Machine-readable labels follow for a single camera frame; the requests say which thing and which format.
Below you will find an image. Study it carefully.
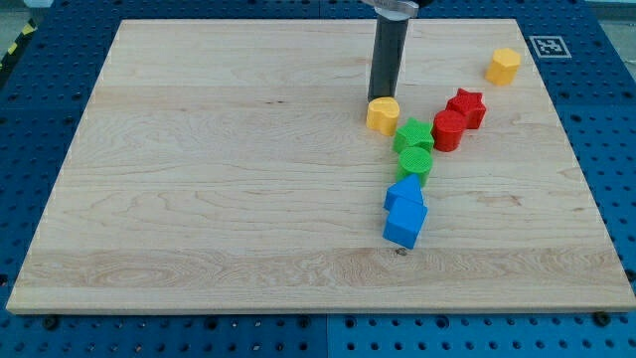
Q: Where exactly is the green star block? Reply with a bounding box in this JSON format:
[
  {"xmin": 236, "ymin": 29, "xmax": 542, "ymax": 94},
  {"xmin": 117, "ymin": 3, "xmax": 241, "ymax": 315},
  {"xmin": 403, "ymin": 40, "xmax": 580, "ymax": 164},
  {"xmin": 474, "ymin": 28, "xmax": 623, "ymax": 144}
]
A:
[{"xmin": 393, "ymin": 117, "xmax": 434, "ymax": 153}]

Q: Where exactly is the red star block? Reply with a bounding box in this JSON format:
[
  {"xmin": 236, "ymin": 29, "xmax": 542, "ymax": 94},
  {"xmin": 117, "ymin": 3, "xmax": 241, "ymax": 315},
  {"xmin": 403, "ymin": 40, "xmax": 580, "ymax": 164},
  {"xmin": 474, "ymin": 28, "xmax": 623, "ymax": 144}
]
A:
[{"xmin": 446, "ymin": 88, "xmax": 487, "ymax": 129}]

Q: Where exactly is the green cylinder block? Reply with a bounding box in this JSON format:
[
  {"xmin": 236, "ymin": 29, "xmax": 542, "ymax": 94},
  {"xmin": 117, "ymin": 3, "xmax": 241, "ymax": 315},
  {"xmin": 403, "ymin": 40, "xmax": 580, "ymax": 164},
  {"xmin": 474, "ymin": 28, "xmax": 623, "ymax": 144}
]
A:
[{"xmin": 396, "ymin": 146, "xmax": 433, "ymax": 187}]

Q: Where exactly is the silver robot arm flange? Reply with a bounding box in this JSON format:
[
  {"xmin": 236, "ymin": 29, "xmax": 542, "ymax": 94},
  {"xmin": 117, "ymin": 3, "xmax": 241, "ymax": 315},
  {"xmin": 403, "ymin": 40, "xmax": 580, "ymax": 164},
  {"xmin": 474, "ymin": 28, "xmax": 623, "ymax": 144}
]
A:
[{"xmin": 361, "ymin": 0, "xmax": 433, "ymax": 21}]

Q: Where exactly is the blue triangle block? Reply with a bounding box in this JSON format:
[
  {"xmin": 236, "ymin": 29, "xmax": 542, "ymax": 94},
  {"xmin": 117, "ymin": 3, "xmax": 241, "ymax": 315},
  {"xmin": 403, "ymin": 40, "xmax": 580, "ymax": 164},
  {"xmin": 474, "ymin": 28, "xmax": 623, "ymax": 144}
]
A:
[{"xmin": 383, "ymin": 174, "xmax": 424, "ymax": 211}]

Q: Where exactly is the white fiducial marker tag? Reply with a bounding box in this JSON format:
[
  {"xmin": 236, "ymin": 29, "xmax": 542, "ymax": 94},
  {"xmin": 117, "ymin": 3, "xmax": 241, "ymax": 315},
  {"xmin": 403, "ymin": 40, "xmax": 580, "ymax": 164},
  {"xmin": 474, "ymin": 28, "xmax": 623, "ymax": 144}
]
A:
[{"xmin": 529, "ymin": 35, "xmax": 571, "ymax": 59}]

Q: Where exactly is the light wooden board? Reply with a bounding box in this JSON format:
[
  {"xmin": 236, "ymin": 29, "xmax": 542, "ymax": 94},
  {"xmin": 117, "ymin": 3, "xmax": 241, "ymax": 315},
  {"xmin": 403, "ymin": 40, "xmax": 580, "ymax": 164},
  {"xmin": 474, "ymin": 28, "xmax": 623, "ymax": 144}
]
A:
[{"xmin": 7, "ymin": 19, "xmax": 635, "ymax": 314}]

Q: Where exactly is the blue cube block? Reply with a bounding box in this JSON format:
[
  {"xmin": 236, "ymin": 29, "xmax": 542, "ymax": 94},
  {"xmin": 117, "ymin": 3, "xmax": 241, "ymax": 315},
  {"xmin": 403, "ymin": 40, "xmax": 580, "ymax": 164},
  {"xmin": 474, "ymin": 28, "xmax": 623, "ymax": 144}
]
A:
[{"xmin": 383, "ymin": 198, "xmax": 428, "ymax": 250}]

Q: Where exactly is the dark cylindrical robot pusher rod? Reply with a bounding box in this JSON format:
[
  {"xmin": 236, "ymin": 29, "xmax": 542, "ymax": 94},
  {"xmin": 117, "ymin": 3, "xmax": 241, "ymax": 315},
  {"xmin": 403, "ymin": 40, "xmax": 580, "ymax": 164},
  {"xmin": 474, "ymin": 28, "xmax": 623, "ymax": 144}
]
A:
[{"xmin": 367, "ymin": 15, "xmax": 408, "ymax": 101}]

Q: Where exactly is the red cylinder block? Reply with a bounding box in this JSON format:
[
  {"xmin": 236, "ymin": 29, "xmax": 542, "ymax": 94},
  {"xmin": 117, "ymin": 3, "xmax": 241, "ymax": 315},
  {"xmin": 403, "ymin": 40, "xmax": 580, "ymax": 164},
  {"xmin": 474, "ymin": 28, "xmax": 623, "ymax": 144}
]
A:
[{"xmin": 431, "ymin": 109, "xmax": 466, "ymax": 152}]

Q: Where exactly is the yellow hexagon block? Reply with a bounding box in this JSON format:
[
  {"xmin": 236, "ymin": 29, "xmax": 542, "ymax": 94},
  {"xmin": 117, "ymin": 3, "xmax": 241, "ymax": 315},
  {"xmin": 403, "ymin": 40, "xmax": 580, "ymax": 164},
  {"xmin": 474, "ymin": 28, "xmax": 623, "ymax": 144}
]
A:
[{"xmin": 485, "ymin": 48, "xmax": 521, "ymax": 86}]

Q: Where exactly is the yellow heart block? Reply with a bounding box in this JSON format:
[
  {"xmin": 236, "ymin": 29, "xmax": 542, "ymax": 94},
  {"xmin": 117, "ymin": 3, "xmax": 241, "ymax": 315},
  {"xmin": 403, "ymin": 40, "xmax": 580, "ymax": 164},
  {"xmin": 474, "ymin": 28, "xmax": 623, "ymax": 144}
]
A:
[{"xmin": 366, "ymin": 96, "xmax": 400, "ymax": 136}]

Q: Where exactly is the black yellow hazard tape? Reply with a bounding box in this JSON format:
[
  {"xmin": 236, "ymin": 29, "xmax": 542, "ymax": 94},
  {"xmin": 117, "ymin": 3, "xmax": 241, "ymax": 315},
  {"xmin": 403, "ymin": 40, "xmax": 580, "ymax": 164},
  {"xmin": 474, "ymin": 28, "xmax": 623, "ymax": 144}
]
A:
[{"xmin": 1, "ymin": 19, "xmax": 38, "ymax": 72}]

